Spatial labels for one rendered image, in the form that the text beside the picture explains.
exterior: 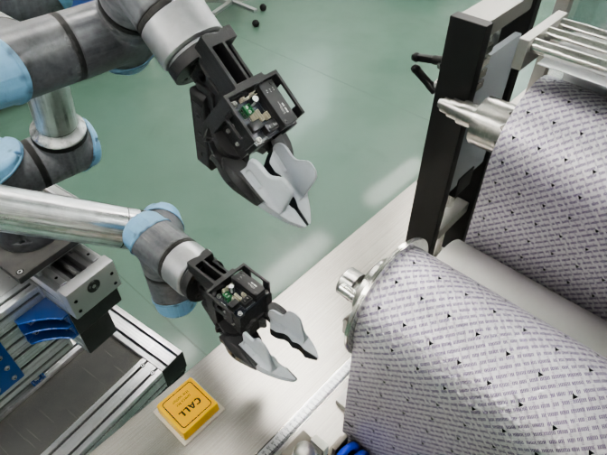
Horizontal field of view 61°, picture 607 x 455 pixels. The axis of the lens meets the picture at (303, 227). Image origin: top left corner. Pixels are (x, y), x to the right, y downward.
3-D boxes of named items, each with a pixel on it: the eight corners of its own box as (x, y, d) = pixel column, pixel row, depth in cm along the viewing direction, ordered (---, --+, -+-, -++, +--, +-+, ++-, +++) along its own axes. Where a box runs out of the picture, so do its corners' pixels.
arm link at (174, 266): (166, 292, 80) (207, 262, 84) (184, 308, 77) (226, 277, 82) (156, 259, 74) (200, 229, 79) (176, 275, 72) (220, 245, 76)
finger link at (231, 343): (246, 371, 67) (210, 326, 72) (247, 376, 68) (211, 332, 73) (275, 351, 69) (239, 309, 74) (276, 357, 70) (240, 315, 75)
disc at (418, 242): (414, 297, 66) (434, 212, 56) (417, 299, 66) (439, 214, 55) (340, 375, 58) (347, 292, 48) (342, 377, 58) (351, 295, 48)
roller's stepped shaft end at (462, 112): (443, 107, 71) (448, 87, 69) (482, 125, 68) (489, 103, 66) (430, 117, 69) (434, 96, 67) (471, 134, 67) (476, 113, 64)
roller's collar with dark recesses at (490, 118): (486, 129, 70) (499, 87, 66) (527, 147, 67) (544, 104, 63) (462, 151, 67) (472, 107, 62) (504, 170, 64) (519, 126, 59)
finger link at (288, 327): (317, 339, 65) (258, 307, 69) (316, 365, 69) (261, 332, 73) (330, 322, 67) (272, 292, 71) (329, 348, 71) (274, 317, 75)
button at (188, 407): (192, 383, 88) (190, 376, 86) (219, 410, 84) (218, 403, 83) (158, 412, 84) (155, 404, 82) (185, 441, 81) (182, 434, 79)
